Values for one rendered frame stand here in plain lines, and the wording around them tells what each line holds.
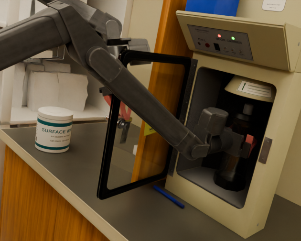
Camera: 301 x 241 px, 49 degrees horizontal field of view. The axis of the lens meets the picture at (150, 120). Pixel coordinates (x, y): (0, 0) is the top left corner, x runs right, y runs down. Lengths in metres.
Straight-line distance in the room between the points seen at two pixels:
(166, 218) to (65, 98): 1.16
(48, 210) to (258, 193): 0.72
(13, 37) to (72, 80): 1.39
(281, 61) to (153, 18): 1.07
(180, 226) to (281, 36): 0.56
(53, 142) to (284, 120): 0.80
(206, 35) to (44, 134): 0.69
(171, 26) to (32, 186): 0.78
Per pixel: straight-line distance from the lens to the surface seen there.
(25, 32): 0.59
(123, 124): 0.84
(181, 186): 1.10
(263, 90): 0.96
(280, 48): 0.82
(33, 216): 1.39
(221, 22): 0.87
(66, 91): 1.95
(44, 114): 1.27
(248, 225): 0.99
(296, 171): 1.37
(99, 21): 0.95
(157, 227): 0.94
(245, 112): 1.04
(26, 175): 1.39
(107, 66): 0.61
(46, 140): 1.29
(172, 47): 1.05
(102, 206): 0.99
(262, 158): 0.92
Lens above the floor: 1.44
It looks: 14 degrees down
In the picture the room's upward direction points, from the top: 11 degrees clockwise
